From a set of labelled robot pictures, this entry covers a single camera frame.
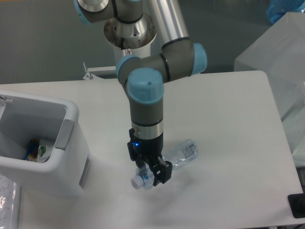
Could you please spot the white tissue wrapper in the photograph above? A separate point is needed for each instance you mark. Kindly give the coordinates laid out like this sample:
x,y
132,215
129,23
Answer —
x,y
45,150

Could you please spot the clear bubble wrap sheet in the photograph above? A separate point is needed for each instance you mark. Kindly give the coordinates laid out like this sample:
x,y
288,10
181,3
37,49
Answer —
x,y
10,193

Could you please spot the left table clamp screw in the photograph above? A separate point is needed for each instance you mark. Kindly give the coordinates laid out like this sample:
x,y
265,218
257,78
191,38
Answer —
x,y
88,74

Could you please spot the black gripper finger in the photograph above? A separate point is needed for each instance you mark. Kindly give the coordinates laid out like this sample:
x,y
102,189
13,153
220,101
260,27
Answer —
x,y
162,170
142,169

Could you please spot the translucent plastic cover box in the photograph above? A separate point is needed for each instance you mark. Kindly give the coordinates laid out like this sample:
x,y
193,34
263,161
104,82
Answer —
x,y
280,53

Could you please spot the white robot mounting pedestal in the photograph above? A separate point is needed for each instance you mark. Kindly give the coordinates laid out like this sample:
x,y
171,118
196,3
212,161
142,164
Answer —
x,y
126,39

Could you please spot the black device at edge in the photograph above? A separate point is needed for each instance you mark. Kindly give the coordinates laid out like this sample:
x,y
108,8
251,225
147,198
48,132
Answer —
x,y
297,205

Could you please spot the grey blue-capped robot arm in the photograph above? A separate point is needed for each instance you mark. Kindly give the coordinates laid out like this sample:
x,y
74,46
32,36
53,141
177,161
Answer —
x,y
143,79

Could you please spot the blue snack packet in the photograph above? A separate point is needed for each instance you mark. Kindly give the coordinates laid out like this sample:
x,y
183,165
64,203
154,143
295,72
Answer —
x,y
32,151

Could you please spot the clear plastic water bottle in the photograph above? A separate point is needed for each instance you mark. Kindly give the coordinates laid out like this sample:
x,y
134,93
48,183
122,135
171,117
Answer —
x,y
179,156

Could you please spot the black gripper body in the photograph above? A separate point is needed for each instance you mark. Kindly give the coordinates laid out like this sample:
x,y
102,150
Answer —
x,y
147,151

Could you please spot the white plastic trash can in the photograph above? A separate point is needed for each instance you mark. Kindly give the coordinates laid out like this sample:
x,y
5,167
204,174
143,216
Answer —
x,y
26,116

